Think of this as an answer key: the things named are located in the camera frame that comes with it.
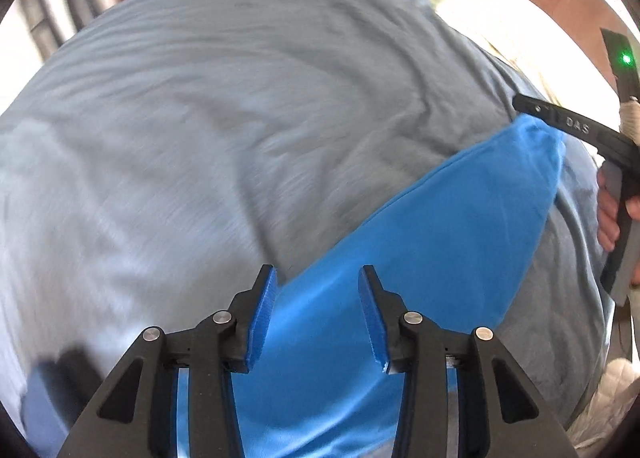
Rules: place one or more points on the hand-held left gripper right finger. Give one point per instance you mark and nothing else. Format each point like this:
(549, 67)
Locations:
(372, 323)

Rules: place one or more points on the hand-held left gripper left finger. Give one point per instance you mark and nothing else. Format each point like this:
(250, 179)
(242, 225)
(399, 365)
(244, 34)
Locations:
(262, 323)

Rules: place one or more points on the white quilted clothing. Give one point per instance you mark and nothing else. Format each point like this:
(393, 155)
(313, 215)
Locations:
(610, 403)

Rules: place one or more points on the folded dark grey pants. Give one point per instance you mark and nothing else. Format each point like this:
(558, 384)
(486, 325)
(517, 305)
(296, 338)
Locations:
(75, 378)

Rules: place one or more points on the person's right hand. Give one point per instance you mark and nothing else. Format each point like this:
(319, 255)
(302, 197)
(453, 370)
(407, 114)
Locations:
(607, 218)

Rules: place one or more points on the blue pants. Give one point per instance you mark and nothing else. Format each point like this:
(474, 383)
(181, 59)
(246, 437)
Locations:
(425, 238)

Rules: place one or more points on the floral cream pillow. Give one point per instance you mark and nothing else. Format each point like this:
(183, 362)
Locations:
(500, 22)

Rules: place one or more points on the grey-blue duvet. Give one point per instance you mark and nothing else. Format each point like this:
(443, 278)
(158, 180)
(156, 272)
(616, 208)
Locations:
(200, 112)

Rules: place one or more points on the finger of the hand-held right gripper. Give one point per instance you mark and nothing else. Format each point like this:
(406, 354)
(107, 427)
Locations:
(570, 121)

